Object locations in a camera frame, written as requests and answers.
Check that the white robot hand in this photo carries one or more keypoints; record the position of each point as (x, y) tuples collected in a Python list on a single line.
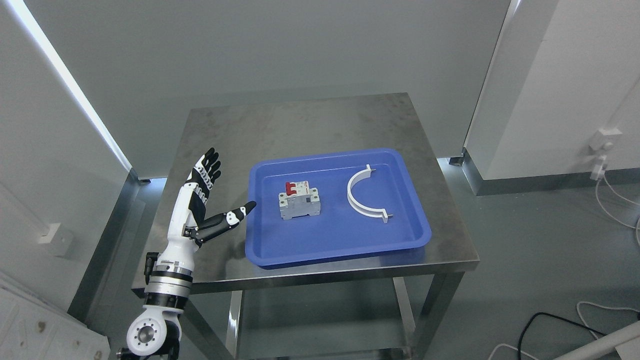
[(188, 229)]

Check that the white red circuit breaker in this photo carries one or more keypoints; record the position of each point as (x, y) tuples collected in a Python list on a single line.
[(299, 200)]

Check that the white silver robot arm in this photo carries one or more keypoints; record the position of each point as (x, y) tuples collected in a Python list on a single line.
[(169, 273)]

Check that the blue plastic tray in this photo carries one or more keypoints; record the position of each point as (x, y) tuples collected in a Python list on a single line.
[(339, 232)]

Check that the white semicircular pipe clamp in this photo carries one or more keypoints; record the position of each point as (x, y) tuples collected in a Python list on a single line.
[(367, 196)]

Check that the white stand pole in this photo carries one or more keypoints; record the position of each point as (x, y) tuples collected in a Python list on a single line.
[(625, 342)]

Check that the white wall switch box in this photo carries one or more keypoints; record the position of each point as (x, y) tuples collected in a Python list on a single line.
[(57, 241)]

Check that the white wall socket with plug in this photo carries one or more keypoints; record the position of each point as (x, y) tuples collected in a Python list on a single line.
[(601, 143)]

